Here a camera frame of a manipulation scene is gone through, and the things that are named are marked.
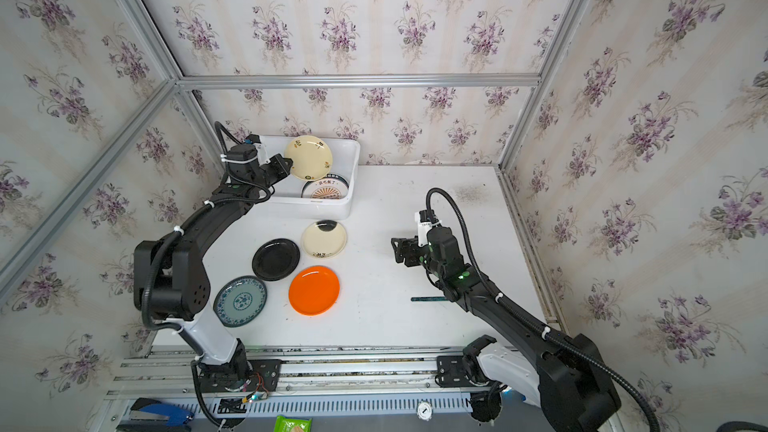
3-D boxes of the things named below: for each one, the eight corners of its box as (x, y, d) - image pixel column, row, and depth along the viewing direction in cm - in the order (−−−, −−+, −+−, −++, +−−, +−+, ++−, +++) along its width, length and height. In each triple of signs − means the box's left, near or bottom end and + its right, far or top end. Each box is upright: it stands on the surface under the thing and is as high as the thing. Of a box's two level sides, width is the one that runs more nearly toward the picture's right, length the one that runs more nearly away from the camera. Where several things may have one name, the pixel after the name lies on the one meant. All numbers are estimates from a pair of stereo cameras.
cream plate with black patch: (299, 258, 97) (298, 255, 95) (306, 223, 106) (305, 220, 104) (345, 258, 97) (344, 255, 95) (348, 224, 106) (348, 220, 104)
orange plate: (285, 316, 85) (283, 313, 83) (295, 268, 94) (293, 265, 92) (337, 316, 85) (336, 314, 83) (342, 268, 94) (341, 265, 93)
